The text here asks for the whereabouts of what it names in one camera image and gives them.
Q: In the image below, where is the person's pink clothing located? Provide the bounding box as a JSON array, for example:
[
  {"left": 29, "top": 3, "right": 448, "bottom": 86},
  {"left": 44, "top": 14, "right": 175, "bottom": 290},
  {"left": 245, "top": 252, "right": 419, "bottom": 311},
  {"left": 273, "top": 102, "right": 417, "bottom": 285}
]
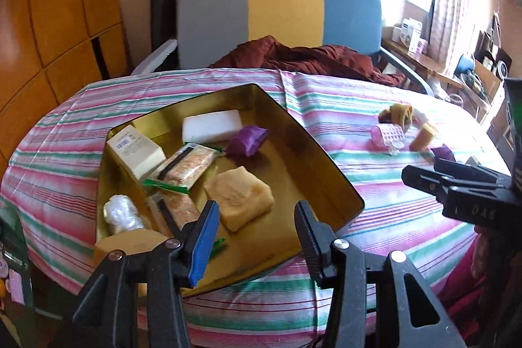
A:
[{"left": 438, "top": 226, "right": 522, "bottom": 348}]

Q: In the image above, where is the orange cracker packet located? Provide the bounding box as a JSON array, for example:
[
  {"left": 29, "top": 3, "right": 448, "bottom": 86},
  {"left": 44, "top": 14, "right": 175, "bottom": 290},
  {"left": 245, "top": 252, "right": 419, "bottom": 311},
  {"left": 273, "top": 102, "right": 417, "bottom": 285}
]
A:
[
  {"left": 146, "top": 191, "right": 227, "bottom": 255},
  {"left": 142, "top": 143, "right": 225, "bottom": 196}
]

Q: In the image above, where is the wooden desk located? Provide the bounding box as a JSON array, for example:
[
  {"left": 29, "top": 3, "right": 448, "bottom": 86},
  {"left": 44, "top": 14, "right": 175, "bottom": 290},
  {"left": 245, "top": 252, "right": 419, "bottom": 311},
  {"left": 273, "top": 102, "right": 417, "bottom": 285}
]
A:
[{"left": 381, "top": 36, "right": 502, "bottom": 120}]

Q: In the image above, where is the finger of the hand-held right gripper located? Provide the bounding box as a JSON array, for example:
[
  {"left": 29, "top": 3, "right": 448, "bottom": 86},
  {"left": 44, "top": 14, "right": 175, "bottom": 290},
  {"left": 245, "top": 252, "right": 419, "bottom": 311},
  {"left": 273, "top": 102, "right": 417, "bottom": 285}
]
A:
[
  {"left": 402, "top": 165, "right": 522, "bottom": 228},
  {"left": 433, "top": 157, "right": 512, "bottom": 188}
]

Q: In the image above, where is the white box with blue print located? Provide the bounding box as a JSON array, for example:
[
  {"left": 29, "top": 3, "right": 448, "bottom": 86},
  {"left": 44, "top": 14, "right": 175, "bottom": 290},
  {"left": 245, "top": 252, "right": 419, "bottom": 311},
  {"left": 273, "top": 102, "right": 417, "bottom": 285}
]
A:
[{"left": 400, "top": 19, "right": 422, "bottom": 49}]

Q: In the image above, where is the tan sponge block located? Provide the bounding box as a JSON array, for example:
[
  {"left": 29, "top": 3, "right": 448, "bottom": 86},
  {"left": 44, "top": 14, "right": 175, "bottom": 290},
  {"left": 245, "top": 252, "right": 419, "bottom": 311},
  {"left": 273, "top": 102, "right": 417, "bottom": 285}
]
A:
[{"left": 203, "top": 166, "right": 275, "bottom": 232}]

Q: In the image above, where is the pink hair roller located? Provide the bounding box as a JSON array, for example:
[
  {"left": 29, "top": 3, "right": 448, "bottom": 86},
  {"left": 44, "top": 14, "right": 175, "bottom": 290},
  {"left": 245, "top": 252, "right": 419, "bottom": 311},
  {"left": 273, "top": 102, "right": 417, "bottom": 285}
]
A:
[{"left": 371, "top": 122, "right": 404, "bottom": 148}]

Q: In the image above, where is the cardboard box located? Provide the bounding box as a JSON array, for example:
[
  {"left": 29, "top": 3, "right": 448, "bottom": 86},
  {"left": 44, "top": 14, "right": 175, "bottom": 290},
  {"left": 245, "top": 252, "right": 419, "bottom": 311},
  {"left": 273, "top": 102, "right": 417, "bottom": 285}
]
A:
[{"left": 471, "top": 58, "right": 504, "bottom": 104}]

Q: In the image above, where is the dark red cloth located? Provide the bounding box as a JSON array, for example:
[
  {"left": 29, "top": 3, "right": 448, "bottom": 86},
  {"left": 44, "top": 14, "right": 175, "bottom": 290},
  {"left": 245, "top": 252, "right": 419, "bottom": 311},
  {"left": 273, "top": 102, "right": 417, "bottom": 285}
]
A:
[{"left": 208, "top": 36, "right": 408, "bottom": 88}]

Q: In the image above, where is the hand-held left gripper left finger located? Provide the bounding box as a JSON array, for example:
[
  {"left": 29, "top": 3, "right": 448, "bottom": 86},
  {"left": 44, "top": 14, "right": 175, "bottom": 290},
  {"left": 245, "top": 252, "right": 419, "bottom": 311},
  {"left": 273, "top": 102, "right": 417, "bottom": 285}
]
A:
[{"left": 72, "top": 200, "right": 221, "bottom": 348}]

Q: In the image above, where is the grey yellow blue chair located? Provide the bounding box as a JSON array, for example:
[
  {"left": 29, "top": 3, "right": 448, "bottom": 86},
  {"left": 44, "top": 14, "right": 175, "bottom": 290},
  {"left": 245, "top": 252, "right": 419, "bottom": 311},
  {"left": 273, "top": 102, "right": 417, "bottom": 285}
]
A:
[{"left": 130, "top": 0, "right": 435, "bottom": 96}]

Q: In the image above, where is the black rolled mat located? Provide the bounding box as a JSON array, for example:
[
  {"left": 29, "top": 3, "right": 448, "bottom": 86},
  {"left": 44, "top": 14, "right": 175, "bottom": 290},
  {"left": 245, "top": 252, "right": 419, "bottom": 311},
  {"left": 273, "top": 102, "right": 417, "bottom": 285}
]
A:
[{"left": 151, "top": 0, "right": 180, "bottom": 55}]

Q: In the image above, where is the white foam block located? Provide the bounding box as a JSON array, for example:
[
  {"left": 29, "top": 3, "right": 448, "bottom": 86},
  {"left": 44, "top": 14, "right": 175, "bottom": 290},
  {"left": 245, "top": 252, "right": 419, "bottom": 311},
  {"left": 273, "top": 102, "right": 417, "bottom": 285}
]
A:
[{"left": 182, "top": 109, "right": 244, "bottom": 144}]

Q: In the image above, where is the small tan cube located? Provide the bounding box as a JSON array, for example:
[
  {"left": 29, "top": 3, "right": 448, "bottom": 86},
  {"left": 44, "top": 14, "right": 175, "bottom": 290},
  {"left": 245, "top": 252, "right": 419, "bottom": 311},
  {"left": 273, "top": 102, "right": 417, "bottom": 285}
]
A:
[{"left": 409, "top": 123, "right": 438, "bottom": 152}]

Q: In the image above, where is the cream box with blue label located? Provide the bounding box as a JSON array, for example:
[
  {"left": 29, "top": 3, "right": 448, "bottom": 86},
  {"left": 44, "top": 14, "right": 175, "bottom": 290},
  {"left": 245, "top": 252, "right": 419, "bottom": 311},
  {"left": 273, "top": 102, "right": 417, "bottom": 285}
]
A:
[{"left": 107, "top": 125, "right": 167, "bottom": 181}]

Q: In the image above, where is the light purple box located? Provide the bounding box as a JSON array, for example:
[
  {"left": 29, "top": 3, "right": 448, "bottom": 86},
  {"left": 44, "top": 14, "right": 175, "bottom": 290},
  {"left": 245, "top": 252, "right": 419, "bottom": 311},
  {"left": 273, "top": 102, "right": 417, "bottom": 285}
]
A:
[{"left": 8, "top": 270, "right": 23, "bottom": 302}]

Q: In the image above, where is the wooden wardrobe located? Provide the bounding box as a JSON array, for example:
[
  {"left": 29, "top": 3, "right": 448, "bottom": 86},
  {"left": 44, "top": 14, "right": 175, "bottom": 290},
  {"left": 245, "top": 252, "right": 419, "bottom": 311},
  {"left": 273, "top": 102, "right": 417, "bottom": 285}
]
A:
[{"left": 0, "top": 0, "right": 133, "bottom": 177}]

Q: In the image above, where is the gold metal tin tray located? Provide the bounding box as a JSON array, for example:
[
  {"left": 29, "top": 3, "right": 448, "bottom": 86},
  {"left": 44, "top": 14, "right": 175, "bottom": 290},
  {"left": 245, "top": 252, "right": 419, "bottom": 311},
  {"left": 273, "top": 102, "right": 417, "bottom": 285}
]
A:
[{"left": 94, "top": 84, "right": 365, "bottom": 297}]

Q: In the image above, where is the pink green striped tablecloth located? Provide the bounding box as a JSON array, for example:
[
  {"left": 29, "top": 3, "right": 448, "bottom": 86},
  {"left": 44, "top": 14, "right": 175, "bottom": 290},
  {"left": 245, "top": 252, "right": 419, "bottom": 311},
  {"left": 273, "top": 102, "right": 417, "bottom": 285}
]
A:
[{"left": 0, "top": 68, "right": 512, "bottom": 348}]

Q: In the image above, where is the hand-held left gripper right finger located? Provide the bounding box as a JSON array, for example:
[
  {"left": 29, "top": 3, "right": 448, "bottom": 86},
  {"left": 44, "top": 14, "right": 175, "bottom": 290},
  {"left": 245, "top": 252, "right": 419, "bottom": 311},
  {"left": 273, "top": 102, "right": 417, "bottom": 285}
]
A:
[{"left": 294, "top": 200, "right": 468, "bottom": 348}]

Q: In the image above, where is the white plastic wrap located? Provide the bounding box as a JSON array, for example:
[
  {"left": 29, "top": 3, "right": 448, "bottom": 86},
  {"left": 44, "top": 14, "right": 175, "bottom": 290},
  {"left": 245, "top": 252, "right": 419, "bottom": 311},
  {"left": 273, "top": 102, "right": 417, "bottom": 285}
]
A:
[{"left": 103, "top": 194, "right": 149, "bottom": 236}]

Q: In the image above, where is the brown knitted item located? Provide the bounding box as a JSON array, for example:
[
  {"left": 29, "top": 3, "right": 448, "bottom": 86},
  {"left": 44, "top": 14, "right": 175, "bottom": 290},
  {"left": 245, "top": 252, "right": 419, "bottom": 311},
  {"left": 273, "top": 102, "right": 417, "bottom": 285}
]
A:
[{"left": 379, "top": 103, "right": 414, "bottom": 130}]

